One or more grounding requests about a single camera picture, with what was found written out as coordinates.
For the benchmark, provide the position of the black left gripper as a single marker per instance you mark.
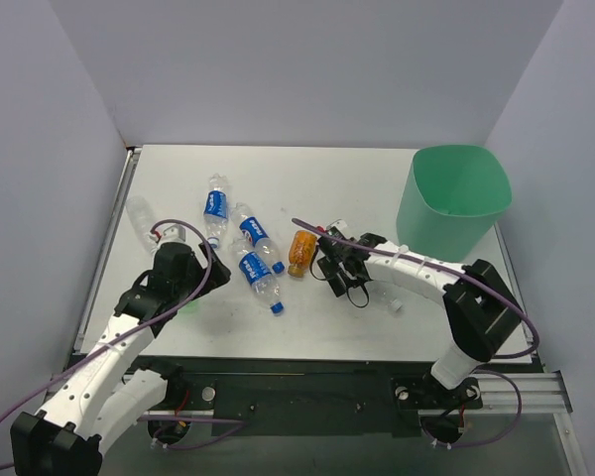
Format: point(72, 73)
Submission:
point(210, 270)

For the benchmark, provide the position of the pepsi bottle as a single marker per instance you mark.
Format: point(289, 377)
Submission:
point(251, 228)
point(263, 284)
point(215, 212)

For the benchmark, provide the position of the green plastic bottle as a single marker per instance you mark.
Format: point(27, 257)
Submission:
point(188, 309)

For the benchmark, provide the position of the aluminium rail right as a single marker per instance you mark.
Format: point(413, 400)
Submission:
point(542, 394)

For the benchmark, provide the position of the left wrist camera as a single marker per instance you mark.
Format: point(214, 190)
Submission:
point(168, 234)

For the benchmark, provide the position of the green plastic bin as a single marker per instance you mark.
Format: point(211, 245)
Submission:
point(453, 195)

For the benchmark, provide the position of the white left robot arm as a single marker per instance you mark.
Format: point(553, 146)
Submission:
point(72, 431)

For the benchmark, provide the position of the orange juice bottle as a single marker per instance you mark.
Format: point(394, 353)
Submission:
point(301, 253)

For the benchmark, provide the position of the clear unlabelled bottle left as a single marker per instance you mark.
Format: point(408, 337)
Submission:
point(142, 219)

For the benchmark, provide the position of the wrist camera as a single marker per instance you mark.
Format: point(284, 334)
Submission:
point(339, 228)
point(168, 234)

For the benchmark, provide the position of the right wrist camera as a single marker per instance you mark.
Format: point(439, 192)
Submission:
point(339, 228)

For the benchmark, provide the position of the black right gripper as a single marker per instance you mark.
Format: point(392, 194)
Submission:
point(338, 265)

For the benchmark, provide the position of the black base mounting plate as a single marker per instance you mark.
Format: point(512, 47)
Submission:
point(309, 398)

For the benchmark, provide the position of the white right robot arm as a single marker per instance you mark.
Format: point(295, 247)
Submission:
point(480, 309)

